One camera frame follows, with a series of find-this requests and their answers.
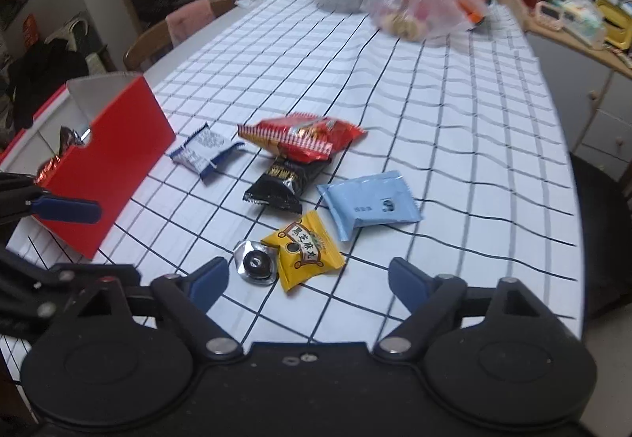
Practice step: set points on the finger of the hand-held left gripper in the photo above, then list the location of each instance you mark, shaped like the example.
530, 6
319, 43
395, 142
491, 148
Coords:
64, 211
49, 276

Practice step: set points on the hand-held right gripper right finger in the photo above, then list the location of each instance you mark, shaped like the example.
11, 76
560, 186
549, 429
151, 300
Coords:
407, 281

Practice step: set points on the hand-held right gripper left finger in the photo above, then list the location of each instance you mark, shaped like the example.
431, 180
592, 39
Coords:
212, 281

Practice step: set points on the red cardboard box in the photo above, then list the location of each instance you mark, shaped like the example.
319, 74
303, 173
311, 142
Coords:
113, 170

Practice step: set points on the brown foil snack packet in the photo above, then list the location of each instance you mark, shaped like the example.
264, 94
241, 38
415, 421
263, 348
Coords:
66, 138

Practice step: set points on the round foil-wrapped chocolate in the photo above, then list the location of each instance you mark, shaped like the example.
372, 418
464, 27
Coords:
254, 264

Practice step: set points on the light blue snack packet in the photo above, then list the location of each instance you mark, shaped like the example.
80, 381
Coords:
370, 205

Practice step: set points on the yellow snack packet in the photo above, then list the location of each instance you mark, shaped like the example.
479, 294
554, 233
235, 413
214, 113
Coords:
306, 254

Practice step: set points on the black snack packet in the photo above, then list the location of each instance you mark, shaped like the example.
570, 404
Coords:
281, 185

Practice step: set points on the blue and white snack packet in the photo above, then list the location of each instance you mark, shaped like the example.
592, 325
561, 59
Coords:
202, 148

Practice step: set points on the dark jacket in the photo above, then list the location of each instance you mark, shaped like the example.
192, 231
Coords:
44, 72

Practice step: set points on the red snack packet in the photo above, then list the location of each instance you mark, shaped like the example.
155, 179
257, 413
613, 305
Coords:
296, 133

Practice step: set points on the wooden chair with towel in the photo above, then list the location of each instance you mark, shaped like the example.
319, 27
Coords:
148, 44

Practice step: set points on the checked white tablecloth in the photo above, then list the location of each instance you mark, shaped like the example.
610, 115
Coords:
395, 86

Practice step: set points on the pink towel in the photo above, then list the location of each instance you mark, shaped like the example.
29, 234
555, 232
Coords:
187, 20

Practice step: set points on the white cabinet with wooden top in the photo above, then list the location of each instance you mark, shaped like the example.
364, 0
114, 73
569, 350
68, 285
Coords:
592, 86

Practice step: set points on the white kitchen timer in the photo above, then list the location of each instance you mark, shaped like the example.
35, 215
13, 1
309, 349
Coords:
550, 13

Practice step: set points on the tissue pack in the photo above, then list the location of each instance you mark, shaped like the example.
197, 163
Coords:
585, 22

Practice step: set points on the yellow box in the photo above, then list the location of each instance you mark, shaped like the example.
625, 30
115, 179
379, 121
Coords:
617, 27

